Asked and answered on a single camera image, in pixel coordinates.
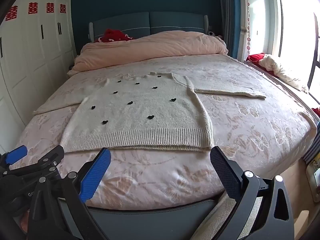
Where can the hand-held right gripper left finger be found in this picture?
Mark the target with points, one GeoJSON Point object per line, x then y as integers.
{"type": "Point", "coordinates": [96, 175]}

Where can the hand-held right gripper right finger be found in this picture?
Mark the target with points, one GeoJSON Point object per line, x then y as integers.
{"type": "Point", "coordinates": [225, 173]}

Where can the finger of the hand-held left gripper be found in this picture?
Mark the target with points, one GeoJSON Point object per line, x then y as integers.
{"type": "Point", "coordinates": [16, 153]}
{"type": "Point", "coordinates": [51, 155]}

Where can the cream sweater with black hearts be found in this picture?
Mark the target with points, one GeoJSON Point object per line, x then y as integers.
{"type": "Point", "coordinates": [140, 120]}

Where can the pink butterfly print blanket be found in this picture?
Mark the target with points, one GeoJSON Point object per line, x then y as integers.
{"type": "Point", "coordinates": [250, 135]}

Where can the white wardrobe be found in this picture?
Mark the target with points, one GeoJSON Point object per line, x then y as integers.
{"type": "Point", "coordinates": [37, 62]}

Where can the white crumpled blanket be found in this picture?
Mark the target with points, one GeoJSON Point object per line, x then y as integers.
{"type": "Point", "coordinates": [282, 72]}

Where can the red cushion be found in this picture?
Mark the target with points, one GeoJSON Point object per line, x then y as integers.
{"type": "Point", "coordinates": [256, 57]}

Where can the red cloth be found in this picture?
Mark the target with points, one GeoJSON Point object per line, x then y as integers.
{"type": "Point", "coordinates": [112, 36]}

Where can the red paper cutout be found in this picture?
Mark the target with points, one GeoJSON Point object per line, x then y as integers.
{"type": "Point", "coordinates": [50, 8]}
{"type": "Point", "coordinates": [11, 13]}
{"type": "Point", "coordinates": [33, 8]}
{"type": "Point", "coordinates": [62, 8]}

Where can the grey-blue curtain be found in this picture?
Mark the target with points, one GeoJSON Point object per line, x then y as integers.
{"type": "Point", "coordinates": [230, 17]}

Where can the white patterned sheer curtain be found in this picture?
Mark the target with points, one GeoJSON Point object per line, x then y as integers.
{"type": "Point", "coordinates": [250, 17]}

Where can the blue upholstered headboard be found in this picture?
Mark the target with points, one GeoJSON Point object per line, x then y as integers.
{"type": "Point", "coordinates": [175, 22]}

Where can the window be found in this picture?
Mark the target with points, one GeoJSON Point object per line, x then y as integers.
{"type": "Point", "coordinates": [295, 30]}

